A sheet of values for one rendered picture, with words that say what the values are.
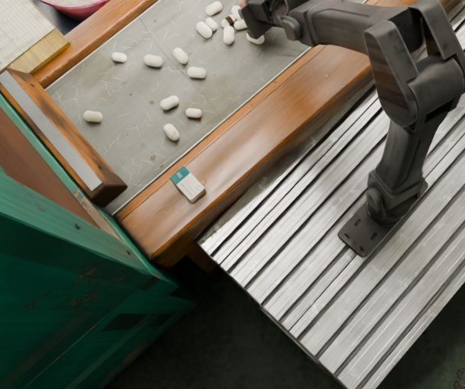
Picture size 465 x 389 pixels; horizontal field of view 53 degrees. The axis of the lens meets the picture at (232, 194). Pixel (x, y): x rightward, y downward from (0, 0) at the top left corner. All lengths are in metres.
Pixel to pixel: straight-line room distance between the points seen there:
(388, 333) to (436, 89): 0.49
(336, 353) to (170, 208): 0.40
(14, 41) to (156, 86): 0.30
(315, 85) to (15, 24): 0.61
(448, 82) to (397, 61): 0.07
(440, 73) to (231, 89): 0.45
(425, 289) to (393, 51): 0.52
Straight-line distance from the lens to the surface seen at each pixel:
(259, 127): 0.88
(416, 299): 0.96
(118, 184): 0.82
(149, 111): 0.95
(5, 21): 1.11
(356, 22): 0.66
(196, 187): 0.83
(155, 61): 0.97
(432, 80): 0.61
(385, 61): 0.59
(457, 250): 1.00
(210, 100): 0.94
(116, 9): 1.05
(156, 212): 0.85
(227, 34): 0.99
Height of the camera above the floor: 1.58
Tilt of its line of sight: 75 degrees down
